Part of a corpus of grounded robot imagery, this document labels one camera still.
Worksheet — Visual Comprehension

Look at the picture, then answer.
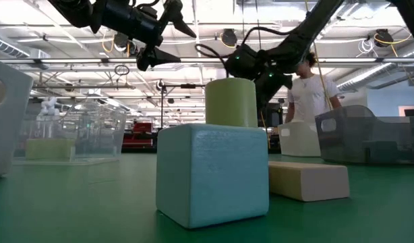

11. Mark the black camera stand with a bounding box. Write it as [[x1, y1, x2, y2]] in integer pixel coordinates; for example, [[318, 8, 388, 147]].
[[155, 78, 206, 130]]

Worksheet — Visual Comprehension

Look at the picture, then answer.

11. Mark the yellow hanging cable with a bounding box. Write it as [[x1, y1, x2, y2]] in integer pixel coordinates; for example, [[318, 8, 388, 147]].
[[304, 0, 333, 112]]

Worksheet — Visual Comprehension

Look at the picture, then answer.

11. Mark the light green rectangular block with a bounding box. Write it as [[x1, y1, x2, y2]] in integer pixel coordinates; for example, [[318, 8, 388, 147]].
[[25, 138, 76, 161]]

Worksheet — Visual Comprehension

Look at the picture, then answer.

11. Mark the silver ceiling air duct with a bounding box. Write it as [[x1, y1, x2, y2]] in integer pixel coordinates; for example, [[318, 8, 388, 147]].
[[0, 33, 51, 61]]

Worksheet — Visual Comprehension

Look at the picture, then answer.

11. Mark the light green cylinder block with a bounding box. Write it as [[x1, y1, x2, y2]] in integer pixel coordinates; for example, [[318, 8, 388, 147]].
[[204, 78, 259, 129]]

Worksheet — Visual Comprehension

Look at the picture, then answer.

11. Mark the light blue cube block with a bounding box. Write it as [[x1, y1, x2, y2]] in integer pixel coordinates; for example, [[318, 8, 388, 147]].
[[155, 122, 270, 230]]

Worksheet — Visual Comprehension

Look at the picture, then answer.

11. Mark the clear plastic bin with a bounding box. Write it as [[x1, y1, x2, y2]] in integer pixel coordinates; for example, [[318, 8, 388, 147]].
[[12, 100, 127, 167]]

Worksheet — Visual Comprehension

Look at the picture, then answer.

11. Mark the person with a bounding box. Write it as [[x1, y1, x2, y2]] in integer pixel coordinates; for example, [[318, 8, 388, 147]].
[[284, 50, 343, 124]]

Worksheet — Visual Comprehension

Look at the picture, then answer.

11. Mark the red tool cabinet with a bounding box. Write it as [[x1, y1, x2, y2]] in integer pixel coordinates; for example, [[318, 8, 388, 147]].
[[121, 121, 154, 150]]

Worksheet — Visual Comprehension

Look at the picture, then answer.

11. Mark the long ceiling light bar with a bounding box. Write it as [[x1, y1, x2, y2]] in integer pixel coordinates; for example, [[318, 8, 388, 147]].
[[0, 57, 414, 65]]

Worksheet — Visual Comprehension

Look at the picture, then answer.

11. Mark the grey translucent plastic bin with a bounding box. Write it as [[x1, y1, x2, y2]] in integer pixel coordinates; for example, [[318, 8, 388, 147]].
[[314, 104, 414, 165]]

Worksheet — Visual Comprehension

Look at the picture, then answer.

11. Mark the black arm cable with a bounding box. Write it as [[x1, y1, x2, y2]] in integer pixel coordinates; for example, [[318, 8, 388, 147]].
[[194, 26, 295, 78]]

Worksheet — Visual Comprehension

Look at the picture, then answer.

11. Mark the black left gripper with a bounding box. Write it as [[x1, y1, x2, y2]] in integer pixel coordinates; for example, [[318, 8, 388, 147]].
[[101, 0, 198, 72]]

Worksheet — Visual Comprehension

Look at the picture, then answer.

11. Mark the white plastic bin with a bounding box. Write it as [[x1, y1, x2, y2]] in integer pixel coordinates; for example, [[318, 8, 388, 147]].
[[0, 58, 34, 179], [277, 121, 322, 158]]

